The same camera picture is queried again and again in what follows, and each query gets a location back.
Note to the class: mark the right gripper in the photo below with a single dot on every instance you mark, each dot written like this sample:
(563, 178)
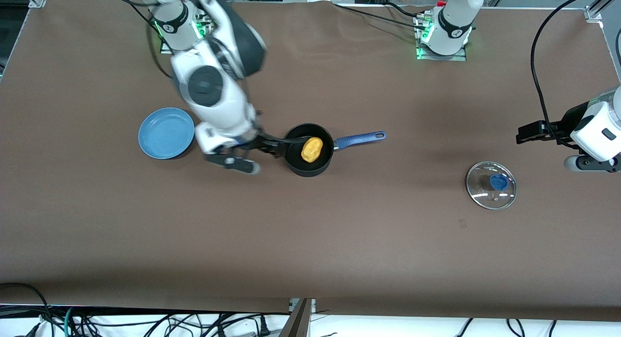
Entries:
(262, 143)

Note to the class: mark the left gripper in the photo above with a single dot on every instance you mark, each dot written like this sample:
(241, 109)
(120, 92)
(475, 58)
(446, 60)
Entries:
(571, 118)

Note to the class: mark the yellow potato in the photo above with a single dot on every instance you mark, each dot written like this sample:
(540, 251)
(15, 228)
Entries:
(312, 150)

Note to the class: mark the glass lid with blue knob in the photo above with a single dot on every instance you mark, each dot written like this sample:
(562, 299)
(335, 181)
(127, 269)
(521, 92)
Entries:
(490, 194)

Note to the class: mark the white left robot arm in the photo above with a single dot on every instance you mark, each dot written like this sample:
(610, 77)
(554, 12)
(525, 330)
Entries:
(456, 22)

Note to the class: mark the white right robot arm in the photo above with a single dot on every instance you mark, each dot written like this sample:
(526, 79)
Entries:
(218, 85)

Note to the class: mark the blue plate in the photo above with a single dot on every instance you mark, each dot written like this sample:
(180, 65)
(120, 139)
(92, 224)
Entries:
(166, 133)

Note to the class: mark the brown paper table cover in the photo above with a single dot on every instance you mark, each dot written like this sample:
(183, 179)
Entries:
(310, 254)

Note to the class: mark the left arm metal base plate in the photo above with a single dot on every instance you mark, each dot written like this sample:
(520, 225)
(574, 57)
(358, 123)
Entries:
(441, 56)

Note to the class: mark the aluminium frame corner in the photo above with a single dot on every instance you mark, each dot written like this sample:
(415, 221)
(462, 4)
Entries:
(599, 7)

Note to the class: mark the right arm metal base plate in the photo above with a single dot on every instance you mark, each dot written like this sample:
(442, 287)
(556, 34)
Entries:
(167, 48)

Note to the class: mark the aluminium profile post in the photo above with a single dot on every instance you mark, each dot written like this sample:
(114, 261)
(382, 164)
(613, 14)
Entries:
(298, 320)

